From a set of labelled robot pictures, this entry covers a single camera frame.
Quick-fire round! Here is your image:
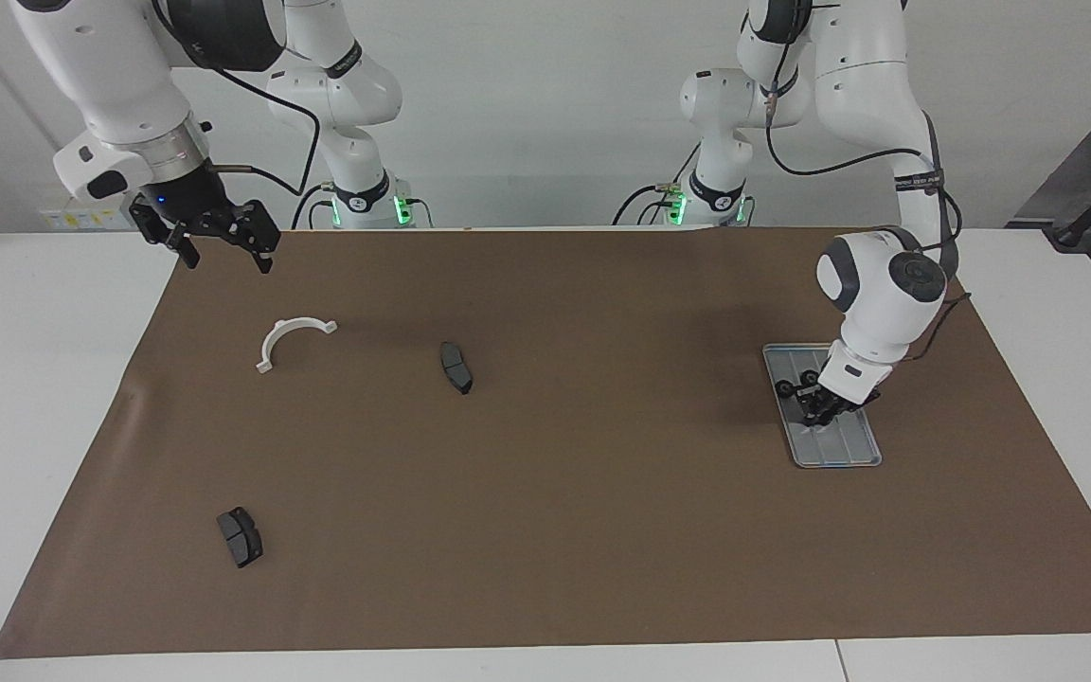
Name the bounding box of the black base cable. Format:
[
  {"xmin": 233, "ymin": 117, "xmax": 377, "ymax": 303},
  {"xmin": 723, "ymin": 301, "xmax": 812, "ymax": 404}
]
[
  {"xmin": 292, "ymin": 185, "xmax": 333, "ymax": 231},
  {"xmin": 612, "ymin": 142, "xmax": 703, "ymax": 228}
]

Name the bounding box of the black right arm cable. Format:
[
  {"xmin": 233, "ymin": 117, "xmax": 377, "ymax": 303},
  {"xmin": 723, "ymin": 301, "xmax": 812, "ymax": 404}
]
[{"xmin": 152, "ymin": 0, "xmax": 322, "ymax": 202}]

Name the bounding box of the white wall socket box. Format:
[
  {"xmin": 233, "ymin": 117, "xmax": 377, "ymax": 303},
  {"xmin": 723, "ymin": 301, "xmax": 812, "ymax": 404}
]
[{"xmin": 39, "ymin": 194, "xmax": 134, "ymax": 231}]

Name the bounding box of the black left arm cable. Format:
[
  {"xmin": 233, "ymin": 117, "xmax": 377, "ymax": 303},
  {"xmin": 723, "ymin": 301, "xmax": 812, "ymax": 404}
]
[{"xmin": 761, "ymin": 38, "xmax": 975, "ymax": 366}]

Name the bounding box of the dark grey brake pad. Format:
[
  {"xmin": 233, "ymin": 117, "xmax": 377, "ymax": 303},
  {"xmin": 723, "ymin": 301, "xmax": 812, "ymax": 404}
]
[
  {"xmin": 439, "ymin": 341, "xmax": 474, "ymax": 396},
  {"xmin": 216, "ymin": 507, "xmax": 264, "ymax": 569}
]

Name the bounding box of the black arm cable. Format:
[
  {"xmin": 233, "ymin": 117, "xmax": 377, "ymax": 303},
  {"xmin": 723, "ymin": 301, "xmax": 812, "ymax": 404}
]
[
  {"xmin": 152, "ymin": 0, "xmax": 322, "ymax": 202},
  {"xmin": 761, "ymin": 38, "xmax": 975, "ymax": 366}
]

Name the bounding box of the white curved plastic bracket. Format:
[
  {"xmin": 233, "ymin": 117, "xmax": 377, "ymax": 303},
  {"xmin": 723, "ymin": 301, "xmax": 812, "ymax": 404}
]
[{"xmin": 255, "ymin": 317, "xmax": 339, "ymax": 374}]

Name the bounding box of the brown paper table mat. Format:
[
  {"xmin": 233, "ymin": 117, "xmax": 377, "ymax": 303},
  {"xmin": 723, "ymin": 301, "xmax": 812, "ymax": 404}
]
[{"xmin": 0, "ymin": 225, "xmax": 1091, "ymax": 659}]

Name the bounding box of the silver metal tray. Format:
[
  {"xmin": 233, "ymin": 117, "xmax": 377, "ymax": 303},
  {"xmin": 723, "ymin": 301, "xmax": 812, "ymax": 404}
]
[{"xmin": 761, "ymin": 343, "xmax": 884, "ymax": 469}]

